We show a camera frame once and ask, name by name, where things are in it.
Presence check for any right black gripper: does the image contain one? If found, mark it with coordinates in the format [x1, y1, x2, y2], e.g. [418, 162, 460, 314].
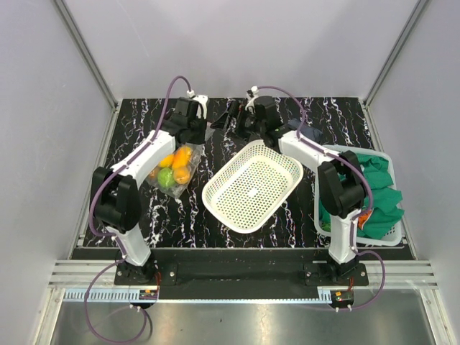
[211, 101, 265, 143]

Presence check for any orange fake mango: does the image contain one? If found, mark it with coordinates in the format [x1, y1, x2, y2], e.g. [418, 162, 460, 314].
[171, 145, 193, 170]

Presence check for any yellow fake orange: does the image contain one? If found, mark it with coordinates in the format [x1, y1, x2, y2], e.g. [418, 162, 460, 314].
[158, 154, 175, 168]

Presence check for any clear zip top bag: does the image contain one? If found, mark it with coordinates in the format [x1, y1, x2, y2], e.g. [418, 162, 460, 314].
[146, 144, 203, 198]

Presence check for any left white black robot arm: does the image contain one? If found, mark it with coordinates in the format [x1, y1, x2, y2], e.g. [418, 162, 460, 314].
[88, 95, 208, 285]

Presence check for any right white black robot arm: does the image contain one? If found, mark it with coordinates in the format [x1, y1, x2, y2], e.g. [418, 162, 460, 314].
[210, 94, 371, 285]

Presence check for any small orange fake tangerine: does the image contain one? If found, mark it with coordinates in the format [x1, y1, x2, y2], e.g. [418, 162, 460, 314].
[172, 166, 191, 185]

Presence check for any green fake lime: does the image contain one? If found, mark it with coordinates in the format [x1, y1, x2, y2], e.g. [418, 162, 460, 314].
[157, 167, 175, 189]

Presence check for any folded navy blue cloth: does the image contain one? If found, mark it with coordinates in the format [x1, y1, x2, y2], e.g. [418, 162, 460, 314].
[287, 119, 324, 144]

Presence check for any white perforated tray basket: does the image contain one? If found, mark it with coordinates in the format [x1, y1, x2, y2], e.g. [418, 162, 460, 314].
[202, 140, 303, 234]

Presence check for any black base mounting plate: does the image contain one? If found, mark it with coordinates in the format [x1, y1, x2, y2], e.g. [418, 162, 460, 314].
[114, 260, 369, 287]

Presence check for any green cloth garment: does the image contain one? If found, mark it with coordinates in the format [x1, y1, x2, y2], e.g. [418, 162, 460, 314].
[319, 152, 404, 240]

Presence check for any white laundry basket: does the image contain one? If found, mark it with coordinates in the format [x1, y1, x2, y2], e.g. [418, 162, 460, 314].
[327, 145, 404, 247]

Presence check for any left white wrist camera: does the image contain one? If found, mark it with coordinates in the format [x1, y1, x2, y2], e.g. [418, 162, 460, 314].
[186, 90, 209, 119]

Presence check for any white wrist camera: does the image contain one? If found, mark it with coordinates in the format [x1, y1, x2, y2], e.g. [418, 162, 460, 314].
[186, 90, 209, 119]
[245, 86, 259, 111]

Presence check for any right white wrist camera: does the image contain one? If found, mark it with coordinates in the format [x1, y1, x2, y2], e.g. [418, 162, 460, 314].
[245, 86, 259, 111]

